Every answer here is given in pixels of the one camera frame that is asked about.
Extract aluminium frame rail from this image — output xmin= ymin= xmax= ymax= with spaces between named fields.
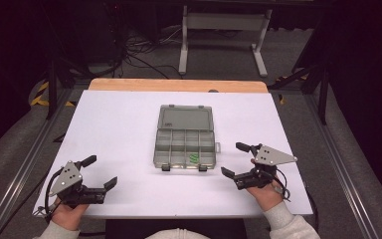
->
xmin=302 ymin=93 xmax=382 ymax=239
xmin=0 ymin=83 xmax=81 ymax=239

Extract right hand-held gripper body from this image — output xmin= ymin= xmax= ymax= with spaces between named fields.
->
xmin=233 ymin=143 xmax=298 ymax=191

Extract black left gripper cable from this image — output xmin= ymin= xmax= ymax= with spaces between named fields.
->
xmin=34 ymin=167 xmax=64 ymax=222

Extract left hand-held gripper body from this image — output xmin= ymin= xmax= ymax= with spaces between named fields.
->
xmin=49 ymin=160 xmax=107 ymax=209

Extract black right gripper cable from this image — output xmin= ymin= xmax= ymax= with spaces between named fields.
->
xmin=272 ymin=167 xmax=292 ymax=203

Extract black stand leg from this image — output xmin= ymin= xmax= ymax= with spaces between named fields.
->
xmin=46 ymin=59 xmax=59 ymax=120
xmin=317 ymin=66 xmax=328 ymax=125

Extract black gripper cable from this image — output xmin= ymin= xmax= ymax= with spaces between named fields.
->
xmin=272 ymin=167 xmax=292 ymax=203
xmin=34 ymin=167 xmax=64 ymax=222

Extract person's left hand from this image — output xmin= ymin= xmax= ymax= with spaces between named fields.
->
xmin=50 ymin=198 xmax=90 ymax=232

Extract white metal stand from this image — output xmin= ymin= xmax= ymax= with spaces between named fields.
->
xmin=177 ymin=4 xmax=274 ymax=78

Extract grey transparent compartment box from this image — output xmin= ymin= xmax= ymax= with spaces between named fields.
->
xmin=152 ymin=104 xmax=222 ymax=172

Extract yellow black hazard tape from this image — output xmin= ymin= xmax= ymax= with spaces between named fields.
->
xmin=29 ymin=81 xmax=76 ymax=108
xmin=277 ymin=74 xmax=309 ymax=106

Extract person's right hand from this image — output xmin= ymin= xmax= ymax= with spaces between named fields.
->
xmin=246 ymin=183 xmax=286 ymax=212

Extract black floor cables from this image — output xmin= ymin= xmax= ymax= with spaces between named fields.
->
xmin=112 ymin=26 xmax=183 ymax=81

